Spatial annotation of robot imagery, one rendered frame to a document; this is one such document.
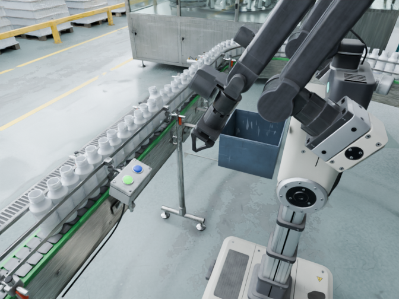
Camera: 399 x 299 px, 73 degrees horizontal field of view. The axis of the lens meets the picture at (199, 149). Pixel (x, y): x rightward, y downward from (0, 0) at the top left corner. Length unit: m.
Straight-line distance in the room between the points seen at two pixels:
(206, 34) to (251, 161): 3.25
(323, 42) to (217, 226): 1.79
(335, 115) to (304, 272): 1.27
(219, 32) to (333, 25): 3.87
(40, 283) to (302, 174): 0.86
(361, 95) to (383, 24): 5.42
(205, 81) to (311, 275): 1.37
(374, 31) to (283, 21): 5.62
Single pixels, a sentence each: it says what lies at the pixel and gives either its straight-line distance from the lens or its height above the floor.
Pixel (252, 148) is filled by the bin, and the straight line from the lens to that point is 1.42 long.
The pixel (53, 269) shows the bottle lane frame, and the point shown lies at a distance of 1.01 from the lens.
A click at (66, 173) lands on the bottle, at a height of 1.16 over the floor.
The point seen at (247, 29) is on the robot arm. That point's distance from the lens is 1.08.
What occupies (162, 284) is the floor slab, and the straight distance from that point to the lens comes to 1.95.
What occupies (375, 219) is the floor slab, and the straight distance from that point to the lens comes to 2.63.
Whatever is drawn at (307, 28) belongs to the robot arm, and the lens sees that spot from 1.04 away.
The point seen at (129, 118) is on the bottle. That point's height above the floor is 1.15.
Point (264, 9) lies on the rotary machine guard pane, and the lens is 4.22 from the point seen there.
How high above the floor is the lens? 1.73
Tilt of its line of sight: 36 degrees down
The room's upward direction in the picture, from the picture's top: straight up
